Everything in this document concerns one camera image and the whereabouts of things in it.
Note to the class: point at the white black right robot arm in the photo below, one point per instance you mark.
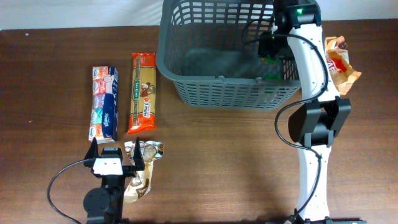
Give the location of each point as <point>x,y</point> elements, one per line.
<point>320,114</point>

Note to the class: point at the orange snack bag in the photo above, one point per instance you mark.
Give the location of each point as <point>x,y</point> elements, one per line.
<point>337,58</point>

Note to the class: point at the silver brown snack pouch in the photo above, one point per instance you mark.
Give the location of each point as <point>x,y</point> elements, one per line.
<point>140,185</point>

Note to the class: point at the grey plastic slotted basket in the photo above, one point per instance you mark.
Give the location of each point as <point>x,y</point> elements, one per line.
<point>209,49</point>

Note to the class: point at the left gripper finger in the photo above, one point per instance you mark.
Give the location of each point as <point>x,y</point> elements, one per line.
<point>92,154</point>
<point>137,156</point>

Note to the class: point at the Kleenex tissue multipack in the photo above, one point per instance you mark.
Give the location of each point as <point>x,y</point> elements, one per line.
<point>104,110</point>

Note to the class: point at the San Remo spaghetti packet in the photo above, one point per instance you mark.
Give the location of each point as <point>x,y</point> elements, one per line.
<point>143,94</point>

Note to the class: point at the green-lid jar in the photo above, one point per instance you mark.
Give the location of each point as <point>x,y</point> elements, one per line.
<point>274,76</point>
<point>269,60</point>

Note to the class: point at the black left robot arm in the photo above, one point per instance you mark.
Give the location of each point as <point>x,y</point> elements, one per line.
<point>104,204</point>

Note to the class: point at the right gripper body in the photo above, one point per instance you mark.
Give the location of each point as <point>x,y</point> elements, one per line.
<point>275,45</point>

